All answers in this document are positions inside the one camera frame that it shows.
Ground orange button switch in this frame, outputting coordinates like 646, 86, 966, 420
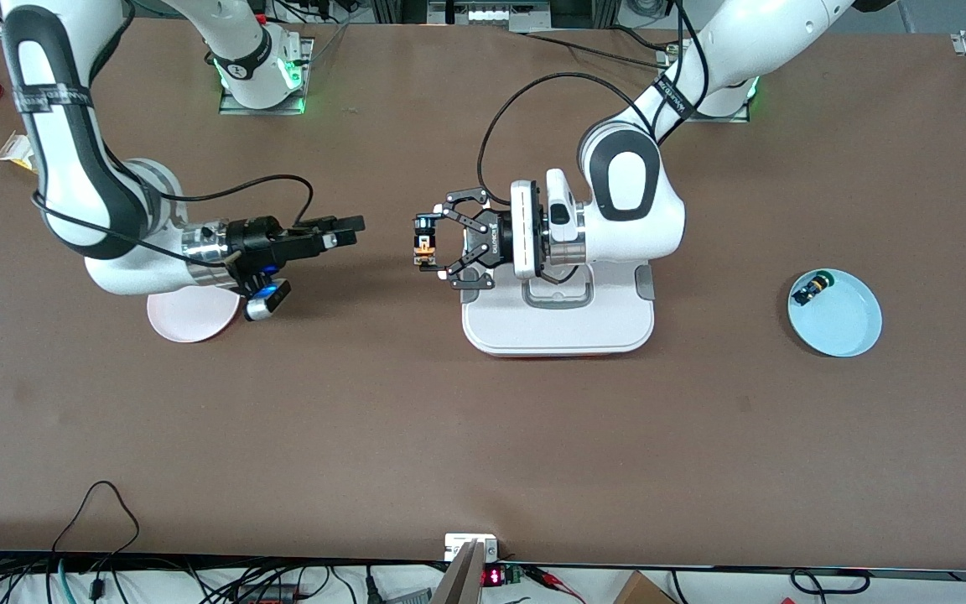
413, 216, 439, 270

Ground white lidded container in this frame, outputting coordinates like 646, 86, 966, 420
460, 262, 657, 358

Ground pink round plate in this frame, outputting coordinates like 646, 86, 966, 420
147, 289, 242, 344

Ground white power strip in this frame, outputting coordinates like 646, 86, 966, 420
428, 0, 553, 26

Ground yellow paper packet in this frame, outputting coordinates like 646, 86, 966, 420
0, 130, 38, 174

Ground grey metal bar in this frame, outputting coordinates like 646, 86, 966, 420
431, 541, 486, 604

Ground red black clip leads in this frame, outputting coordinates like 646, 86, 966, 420
525, 565, 586, 604

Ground brown cardboard box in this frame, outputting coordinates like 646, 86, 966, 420
613, 570, 677, 604

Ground light blue round plate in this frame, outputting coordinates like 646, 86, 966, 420
787, 268, 883, 358

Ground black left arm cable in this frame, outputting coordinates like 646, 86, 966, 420
478, 0, 710, 211

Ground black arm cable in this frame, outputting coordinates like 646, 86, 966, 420
478, 0, 710, 211
30, 172, 316, 269

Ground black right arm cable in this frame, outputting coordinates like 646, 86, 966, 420
30, 172, 316, 269

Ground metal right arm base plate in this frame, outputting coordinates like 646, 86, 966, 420
219, 38, 314, 116

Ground black base power cable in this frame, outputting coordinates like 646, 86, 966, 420
523, 30, 670, 70

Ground aluminium profile frame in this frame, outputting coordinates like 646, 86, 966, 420
370, 0, 620, 33

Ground black looped cable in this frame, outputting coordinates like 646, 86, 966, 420
51, 480, 141, 571

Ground green button switch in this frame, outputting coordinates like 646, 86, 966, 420
792, 273, 836, 306

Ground thin black cable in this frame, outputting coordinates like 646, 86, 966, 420
789, 568, 871, 600

